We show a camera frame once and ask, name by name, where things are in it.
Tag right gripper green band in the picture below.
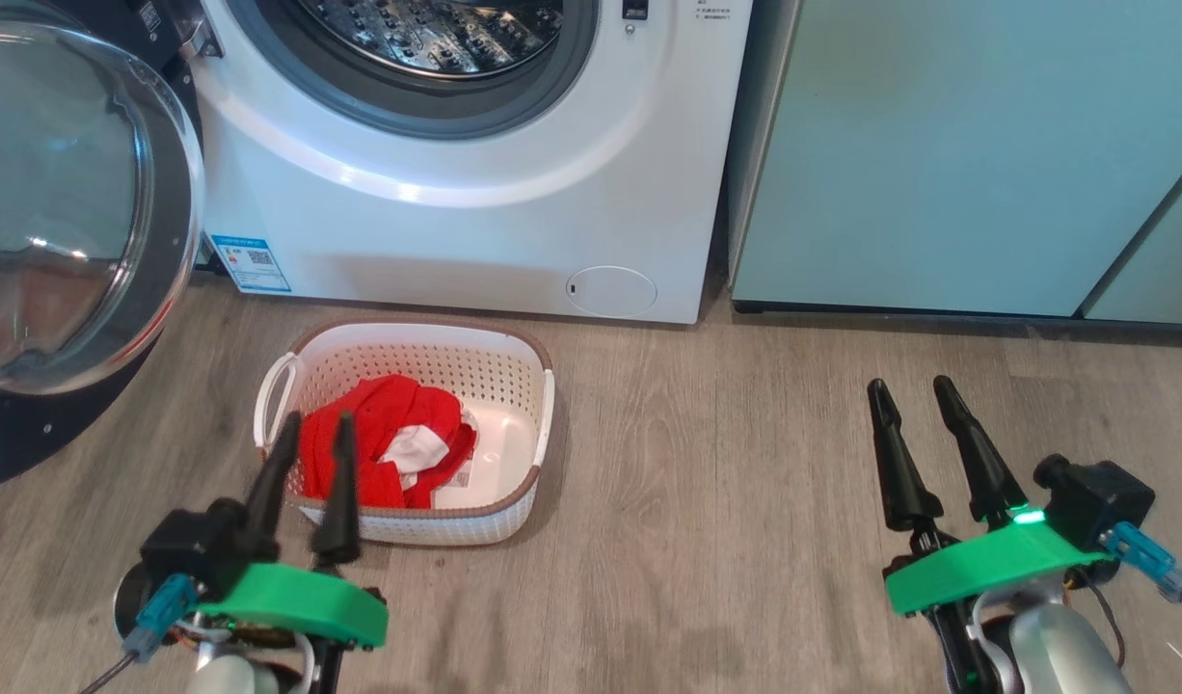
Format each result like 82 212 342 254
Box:
866 375 1115 694

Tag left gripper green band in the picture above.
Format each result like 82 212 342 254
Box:
198 412 390 694

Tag red knit garment white patches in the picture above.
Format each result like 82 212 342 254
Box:
377 422 478 485

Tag red smooth fabric garment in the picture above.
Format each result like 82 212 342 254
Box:
297 374 478 510

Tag washing machine glass door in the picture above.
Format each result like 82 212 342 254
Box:
0 0 206 493

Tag white front-load washing machine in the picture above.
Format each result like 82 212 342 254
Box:
181 0 754 325

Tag metal washing machine door hinge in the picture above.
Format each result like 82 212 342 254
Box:
172 0 224 59

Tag steel perforated washer drum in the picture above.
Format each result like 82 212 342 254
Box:
297 0 565 80

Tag white perforated laundry basket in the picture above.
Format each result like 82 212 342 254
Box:
254 316 556 547

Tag blue energy label sticker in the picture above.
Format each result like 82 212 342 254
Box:
210 233 293 294

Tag round white filter cover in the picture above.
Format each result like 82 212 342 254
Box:
565 265 658 319

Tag blue left camera connector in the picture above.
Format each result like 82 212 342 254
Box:
123 574 200 662

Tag blue camera connector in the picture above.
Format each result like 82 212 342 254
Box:
1097 520 1182 604
123 574 200 662

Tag blue right camera connector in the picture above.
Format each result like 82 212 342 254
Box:
1097 520 1182 604

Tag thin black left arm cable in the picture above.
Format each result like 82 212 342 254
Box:
75 651 141 694

